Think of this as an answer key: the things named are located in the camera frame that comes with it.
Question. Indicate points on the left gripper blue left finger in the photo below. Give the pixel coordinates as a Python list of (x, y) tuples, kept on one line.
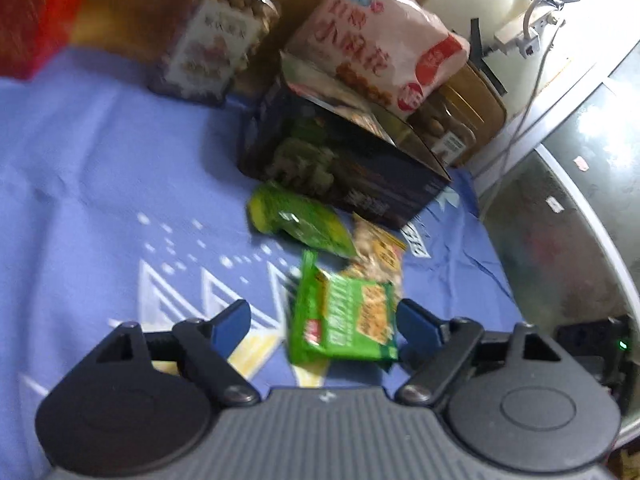
[(229, 327)]

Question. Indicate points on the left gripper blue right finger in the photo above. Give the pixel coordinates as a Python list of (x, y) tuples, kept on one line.
[(423, 331)]

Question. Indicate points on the green cracker packet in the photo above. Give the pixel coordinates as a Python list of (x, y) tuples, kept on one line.
[(337, 317)]

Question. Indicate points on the yellow nut snack packet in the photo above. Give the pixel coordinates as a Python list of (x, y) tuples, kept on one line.
[(379, 256)]

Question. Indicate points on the dark green snack packet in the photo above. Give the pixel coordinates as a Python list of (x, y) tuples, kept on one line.
[(273, 209)]

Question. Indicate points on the blue patterned tablecloth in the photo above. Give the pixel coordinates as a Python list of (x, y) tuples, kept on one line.
[(119, 205)]

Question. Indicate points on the dark open snack box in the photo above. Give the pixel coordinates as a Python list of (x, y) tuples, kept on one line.
[(316, 137)]

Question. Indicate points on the right nut jar gold lid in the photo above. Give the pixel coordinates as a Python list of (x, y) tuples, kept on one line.
[(450, 127)]

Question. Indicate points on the nut jar gold lid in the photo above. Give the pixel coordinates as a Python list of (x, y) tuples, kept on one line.
[(450, 127), (212, 43)]

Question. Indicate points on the brown wooden board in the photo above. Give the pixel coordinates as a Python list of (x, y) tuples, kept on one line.
[(479, 105)]

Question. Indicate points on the pink twisted dough snack bag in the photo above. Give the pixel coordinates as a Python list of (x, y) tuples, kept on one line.
[(392, 52)]

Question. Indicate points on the white power strip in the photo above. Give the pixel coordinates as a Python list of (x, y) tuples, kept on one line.
[(524, 33)]

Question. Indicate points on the left nut jar gold lid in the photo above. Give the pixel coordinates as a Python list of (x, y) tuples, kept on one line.
[(212, 43)]

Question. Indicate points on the red gift box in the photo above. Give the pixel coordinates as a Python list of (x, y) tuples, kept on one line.
[(32, 31)]

